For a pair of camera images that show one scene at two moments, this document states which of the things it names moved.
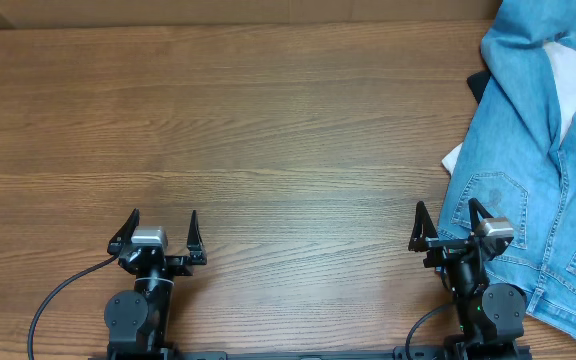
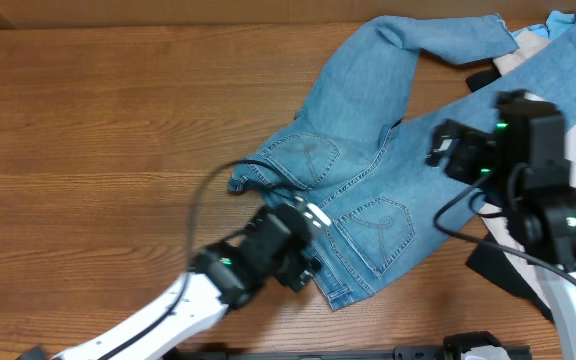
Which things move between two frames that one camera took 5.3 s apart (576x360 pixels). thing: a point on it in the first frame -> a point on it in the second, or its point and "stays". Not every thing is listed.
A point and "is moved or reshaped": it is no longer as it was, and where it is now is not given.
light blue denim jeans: (514, 165) is moved or reshaped
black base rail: (451, 352) stays
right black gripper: (424, 231) -> (464, 141)
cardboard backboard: (105, 14) stays
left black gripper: (124, 233) -> (297, 265)
